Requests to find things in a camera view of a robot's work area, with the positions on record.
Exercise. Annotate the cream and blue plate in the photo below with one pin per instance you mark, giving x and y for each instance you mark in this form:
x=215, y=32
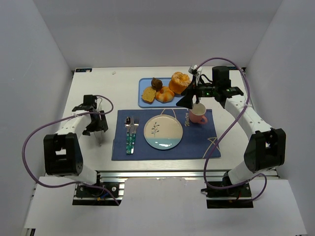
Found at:
x=163, y=132

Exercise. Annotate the silver knife teal handle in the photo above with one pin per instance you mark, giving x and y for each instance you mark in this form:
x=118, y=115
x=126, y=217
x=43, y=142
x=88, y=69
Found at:
x=130, y=135

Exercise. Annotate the dark brown bread piece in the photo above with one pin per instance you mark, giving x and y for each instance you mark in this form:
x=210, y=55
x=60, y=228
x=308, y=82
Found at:
x=156, y=84

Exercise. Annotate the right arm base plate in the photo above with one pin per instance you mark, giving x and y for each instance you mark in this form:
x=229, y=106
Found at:
x=237, y=197

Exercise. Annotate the sliced brown bread loaf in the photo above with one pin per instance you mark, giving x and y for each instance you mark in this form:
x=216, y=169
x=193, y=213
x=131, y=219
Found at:
x=149, y=95

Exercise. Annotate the light blue plastic tray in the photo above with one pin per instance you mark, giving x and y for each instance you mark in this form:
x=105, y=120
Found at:
x=146, y=82

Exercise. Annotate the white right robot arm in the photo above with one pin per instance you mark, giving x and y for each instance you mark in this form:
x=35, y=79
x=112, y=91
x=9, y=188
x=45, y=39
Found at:
x=266, y=147

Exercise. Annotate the large orange muffin bread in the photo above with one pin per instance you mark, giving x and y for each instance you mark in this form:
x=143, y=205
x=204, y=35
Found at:
x=179, y=82

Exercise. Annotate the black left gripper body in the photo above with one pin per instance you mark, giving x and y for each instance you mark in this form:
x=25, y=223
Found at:
x=99, y=124

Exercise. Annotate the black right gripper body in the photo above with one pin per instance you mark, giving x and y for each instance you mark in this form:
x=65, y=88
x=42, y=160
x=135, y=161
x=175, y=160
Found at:
x=194, y=92

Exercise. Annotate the dark blue placemat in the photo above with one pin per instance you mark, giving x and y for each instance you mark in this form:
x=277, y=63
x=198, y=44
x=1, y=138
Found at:
x=197, y=141

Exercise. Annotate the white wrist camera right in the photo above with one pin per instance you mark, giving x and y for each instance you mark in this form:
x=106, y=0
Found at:
x=195, y=70

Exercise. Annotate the pink mug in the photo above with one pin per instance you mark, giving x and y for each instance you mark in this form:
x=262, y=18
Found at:
x=197, y=114

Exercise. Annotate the blue label sticker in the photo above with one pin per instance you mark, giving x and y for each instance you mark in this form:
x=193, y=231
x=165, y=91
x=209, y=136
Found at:
x=83, y=70

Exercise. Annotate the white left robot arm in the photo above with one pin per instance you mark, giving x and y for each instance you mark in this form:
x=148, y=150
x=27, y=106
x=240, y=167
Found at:
x=62, y=153

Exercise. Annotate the round orange white bun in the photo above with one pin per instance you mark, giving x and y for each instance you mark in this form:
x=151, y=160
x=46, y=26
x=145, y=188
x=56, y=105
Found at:
x=164, y=95

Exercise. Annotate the silver fork teal handle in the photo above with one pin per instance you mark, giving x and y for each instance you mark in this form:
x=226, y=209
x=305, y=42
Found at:
x=135, y=126

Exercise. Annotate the aluminium frame rail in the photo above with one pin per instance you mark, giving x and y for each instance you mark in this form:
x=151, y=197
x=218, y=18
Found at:
x=124, y=174

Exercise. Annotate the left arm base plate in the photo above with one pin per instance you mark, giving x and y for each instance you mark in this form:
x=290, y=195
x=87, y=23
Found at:
x=87, y=196

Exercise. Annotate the silver spoon teal handle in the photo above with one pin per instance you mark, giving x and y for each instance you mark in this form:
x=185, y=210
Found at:
x=127, y=126

